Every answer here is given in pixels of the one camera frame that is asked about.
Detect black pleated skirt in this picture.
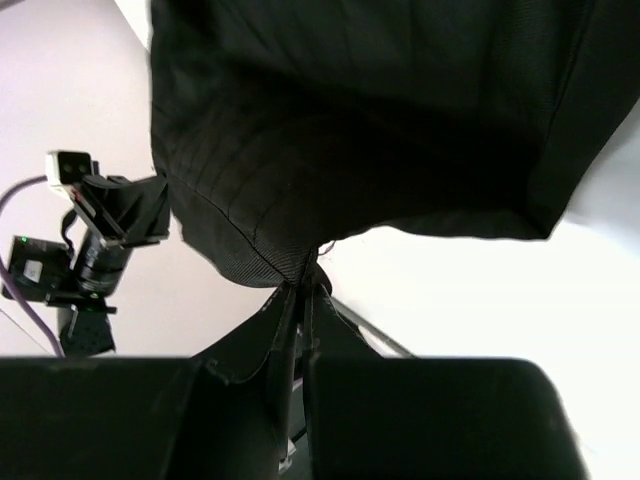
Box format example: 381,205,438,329
150,1,639,288

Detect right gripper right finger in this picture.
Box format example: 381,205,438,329
302,266,587,479

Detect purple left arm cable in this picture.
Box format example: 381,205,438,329
0,176,65,357

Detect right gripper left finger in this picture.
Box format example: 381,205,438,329
1,288,296,479

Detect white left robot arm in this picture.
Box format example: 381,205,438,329
1,175,170,357

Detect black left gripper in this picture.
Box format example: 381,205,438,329
63,175,170,295

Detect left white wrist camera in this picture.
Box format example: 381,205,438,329
45,150,99,199

